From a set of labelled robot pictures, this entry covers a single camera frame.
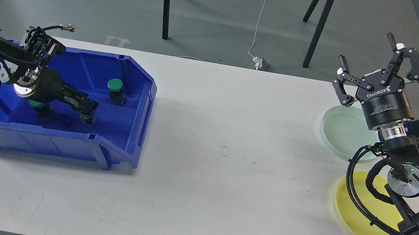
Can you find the black stand leg right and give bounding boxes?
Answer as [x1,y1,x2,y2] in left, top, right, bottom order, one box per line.
[302,0,335,69]

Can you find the pale green plate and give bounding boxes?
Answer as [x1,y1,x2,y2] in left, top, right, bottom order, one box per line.
[320,105,379,160]

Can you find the yellow plate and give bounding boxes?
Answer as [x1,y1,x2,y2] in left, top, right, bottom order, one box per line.
[328,167,414,235]

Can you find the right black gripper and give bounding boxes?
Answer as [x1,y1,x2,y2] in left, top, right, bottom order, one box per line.
[325,24,419,138]

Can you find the blue plastic bin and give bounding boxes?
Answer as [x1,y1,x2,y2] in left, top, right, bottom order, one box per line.
[0,48,157,170]

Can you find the yellow push button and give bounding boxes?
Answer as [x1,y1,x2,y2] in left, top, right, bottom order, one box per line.
[79,112,97,124]

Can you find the green push button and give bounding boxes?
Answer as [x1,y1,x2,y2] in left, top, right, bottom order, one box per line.
[107,78,127,107]
[28,100,56,123]

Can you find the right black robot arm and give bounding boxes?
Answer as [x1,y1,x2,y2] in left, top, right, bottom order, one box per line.
[332,33,419,235]

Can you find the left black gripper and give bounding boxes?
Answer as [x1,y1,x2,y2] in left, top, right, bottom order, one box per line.
[13,67,99,114]

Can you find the white cable with plug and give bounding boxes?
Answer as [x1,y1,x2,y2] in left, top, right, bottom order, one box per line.
[245,0,275,71]

